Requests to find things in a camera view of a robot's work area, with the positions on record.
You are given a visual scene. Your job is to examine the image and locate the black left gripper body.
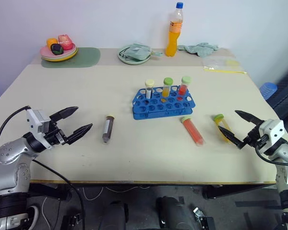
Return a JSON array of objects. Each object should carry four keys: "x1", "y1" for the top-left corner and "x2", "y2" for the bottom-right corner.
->
[{"x1": 44, "y1": 120, "x2": 70, "y2": 146}]

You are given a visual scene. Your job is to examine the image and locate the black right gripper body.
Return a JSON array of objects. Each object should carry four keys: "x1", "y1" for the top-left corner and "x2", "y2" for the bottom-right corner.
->
[{"x1": 237, "y1": 121, "x2": 270, "y2": 150}]

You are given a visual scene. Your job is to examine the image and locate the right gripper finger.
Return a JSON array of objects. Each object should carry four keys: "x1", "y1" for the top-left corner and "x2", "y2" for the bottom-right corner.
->
[
  {"x1": 218, "y1": 126, "x2": 245, "y2": 148},
  {"x1": 234, "y1": 110, "x2": 264, "y2": 126}
]

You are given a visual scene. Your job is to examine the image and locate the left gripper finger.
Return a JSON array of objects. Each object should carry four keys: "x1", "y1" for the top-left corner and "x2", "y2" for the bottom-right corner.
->
[
  {"x1": 49, "y1": 106, "x2": 79, "y2": 122},
  {"x1": 66, "y1": 123, "x2": 94, "y2": 145}
]

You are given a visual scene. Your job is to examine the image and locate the yellow tube green cap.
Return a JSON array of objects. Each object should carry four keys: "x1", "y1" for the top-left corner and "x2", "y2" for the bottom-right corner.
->
[
  {"x1": 161, "y1": 77, "x2": 173, "y2": 98},
  {"x1": 213, "y1": 114, "x2": 233, "y2": 143}
]

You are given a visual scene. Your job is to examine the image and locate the brown tube tan cap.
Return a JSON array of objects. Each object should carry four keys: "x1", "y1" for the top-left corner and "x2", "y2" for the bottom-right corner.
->
[{"x1": 101, "y1": 115, "x2": 116, "y2": 144}]

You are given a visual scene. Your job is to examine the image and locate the red tube green cap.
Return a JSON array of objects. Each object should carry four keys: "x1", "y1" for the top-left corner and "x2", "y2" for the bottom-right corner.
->
[
  {"x1": 180, "y1": 115, "x2": 205, "y2": 147},
  {"x1": 178, "y1": 76, "x2": 192, "y2": 97}
]

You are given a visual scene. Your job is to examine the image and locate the blue test tube rack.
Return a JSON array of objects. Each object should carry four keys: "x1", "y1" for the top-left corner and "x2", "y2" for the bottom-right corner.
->
[{"x1": 132, "y1": 85, "x2": 197, "y2": 120}]

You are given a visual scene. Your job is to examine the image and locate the white tube pale yellow cap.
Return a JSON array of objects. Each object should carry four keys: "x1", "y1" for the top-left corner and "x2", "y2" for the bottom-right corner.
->
[{"x1": 145, "y1": 80, "x2": 155, "y2": 99}]

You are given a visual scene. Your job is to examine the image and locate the yellow plate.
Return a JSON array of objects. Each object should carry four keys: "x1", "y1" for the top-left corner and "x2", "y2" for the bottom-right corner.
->
[{"x1": 41, "y1": 49, "x2": 78, "y2": 63}]

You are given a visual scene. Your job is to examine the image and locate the clear bag yellow zip strip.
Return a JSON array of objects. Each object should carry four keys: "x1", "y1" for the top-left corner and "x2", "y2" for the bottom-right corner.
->
[{"x1": 203, "y1": 67, "x2": 248, "y2": 75}]

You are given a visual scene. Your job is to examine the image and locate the light green stacked plate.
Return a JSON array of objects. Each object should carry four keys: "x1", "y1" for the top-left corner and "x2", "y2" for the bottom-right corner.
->
[{"x1": 41, "y1": 47, "x2": 78, "y2": 60}]

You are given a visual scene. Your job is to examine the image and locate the green placemat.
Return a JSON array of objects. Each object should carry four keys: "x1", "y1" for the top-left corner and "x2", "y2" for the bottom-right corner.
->
[{"x1": 40, "y1": 47, "x2": 101, "y2": 69}]

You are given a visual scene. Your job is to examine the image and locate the clear plastic bag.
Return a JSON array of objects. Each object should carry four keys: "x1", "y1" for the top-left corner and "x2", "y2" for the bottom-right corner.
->
[{"x1": 202, "y1": 57, "x2": 242, "y2": 68}]

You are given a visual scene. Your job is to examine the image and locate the dark green toy fruit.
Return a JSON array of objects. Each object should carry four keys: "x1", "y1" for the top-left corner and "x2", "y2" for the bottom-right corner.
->
[{"x1": 50, "y1": 43, "x2": 64, "y2": 56}]

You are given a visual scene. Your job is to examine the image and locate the pink plate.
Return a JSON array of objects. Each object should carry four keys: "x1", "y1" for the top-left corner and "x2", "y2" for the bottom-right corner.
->
[{"x1": 40, "y1": 43, "x2": 77, "y2": 58}]

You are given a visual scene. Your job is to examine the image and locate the pink toy cake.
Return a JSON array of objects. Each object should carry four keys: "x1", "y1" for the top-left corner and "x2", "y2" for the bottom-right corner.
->
[{"x1": 57, "y1": 34, "x2": 74, "y2": 51}]

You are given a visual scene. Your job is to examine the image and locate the orange toy fruit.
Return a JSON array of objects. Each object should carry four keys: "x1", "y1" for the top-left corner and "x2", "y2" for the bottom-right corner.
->
[{"x1": 46, "y1": 38, "x2": 60, "y2": 48}]

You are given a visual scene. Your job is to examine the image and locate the pale green rag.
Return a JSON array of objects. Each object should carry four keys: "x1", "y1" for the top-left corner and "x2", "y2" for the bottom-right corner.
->
[{"x1": 177, "y1": 42, "x2": 220, "y2": 58}]

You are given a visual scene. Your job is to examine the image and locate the pale green plate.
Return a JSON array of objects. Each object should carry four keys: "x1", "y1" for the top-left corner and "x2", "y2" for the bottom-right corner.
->
[{"x1": 117, "y1": 45, "x2": 152, "y2": 66}]

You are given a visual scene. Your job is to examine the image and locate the dark rounded shape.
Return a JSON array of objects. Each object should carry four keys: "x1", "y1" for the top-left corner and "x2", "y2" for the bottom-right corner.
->
[
  {"x1": 97, "y1": 200, "x2": 130, "y2": 230},
  {"x1": 156, "y1": 195, "x2": 195, "y2": 230}
]

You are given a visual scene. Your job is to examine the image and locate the orange soda bottle blue cap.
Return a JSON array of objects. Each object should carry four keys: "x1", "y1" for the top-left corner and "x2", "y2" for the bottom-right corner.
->
[{"x1": 165, "y1": 1, "x2": 185, "y2": 58}]

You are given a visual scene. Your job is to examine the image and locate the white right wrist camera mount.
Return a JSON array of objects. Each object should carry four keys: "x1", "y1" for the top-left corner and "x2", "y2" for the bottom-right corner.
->
[{"x1": 258, "y1": 118, "x2": 285, "y2": 155}]

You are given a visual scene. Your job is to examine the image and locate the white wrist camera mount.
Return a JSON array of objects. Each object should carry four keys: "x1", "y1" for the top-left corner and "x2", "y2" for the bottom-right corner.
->
[
  {"x1": 258, "y1": 118, "x2": 285, "y2": 155},
  {"x1": 25, "y1": 109, "x2": 55, "y2": 150}
]

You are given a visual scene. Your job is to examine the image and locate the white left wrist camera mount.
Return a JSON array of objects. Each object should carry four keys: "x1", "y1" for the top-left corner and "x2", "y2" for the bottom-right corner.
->
[{"x1": 25, "y1": 109, "x2": 55, "y2": 150}]

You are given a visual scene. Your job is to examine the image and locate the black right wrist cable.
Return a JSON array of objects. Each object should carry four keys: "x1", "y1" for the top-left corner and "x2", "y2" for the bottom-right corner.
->
[{"x1": 255, "y1": 145, "x2": 288, "y2": 166}]

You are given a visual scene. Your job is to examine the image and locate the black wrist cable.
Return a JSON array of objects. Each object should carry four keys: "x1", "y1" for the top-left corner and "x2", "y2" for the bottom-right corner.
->
[
  {"x1": 255, "y1": 145, "x2": 288, "y2": 166},
  {"x1": 0, "y1": 105, "x2": 32, "y2": 173}
]

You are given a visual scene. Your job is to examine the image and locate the black cable under table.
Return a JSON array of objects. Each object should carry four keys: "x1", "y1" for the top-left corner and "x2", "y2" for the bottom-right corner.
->
[{"x1": 33, "y1": 160, "x2": 85, "y2": 230}]

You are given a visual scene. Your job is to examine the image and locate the black table frame bar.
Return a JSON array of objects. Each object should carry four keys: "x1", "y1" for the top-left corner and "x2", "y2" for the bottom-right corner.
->
[
  {"x1": 29, "y1": 183, "x2": 72, "y2": 201},
  {"x1": 202, "y1": 184, "x2": 277, "y2": 200}
]

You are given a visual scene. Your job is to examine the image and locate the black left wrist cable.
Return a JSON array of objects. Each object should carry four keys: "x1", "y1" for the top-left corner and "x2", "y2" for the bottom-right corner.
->
[{"x1": 0, "y1": 105, "x2": 32, "y2": 173}]

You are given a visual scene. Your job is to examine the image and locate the white floor cable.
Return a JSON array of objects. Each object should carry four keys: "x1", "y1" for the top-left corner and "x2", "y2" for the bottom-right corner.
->
[{"x1": 82, "y1": 186, "x2": 150, "y2": 201}]

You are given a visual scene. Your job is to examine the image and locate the black metal clamp bracket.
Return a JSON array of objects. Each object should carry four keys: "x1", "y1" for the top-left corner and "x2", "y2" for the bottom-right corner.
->
[
  {"x1": 192, "y1": 207, "x2": 216, "y2": 230},
  {"x1": 61, "y1": 212, "x2": 87, "y2": 230}
]

